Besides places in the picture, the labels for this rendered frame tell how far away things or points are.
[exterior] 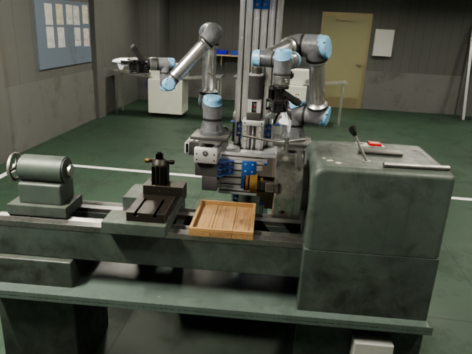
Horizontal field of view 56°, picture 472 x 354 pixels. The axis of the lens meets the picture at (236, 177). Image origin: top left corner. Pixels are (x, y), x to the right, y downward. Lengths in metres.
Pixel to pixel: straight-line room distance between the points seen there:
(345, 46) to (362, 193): 9.34
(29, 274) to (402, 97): 10.14
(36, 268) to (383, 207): 1.66
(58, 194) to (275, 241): 1.08
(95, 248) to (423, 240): 1.51
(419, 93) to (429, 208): 9.64
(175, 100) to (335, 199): 7.15
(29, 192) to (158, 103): 6.77
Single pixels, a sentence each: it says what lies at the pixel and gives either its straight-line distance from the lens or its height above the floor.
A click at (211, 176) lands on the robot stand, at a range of 2.68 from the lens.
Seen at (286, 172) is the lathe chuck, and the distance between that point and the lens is 2.03.
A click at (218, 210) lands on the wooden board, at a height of 0.89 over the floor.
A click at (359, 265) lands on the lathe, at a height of 0.80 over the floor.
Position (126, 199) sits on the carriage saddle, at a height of 0.91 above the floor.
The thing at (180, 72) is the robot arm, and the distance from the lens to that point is 2.65.
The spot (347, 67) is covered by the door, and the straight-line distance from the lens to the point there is 11.24.
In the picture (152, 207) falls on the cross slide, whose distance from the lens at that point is 2.15.
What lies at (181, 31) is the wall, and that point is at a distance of 11.53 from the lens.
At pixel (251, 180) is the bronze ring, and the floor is 1.11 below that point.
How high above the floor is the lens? 1.81
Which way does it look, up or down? 19 degrees down
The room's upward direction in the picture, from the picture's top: 3 degrees clockwise
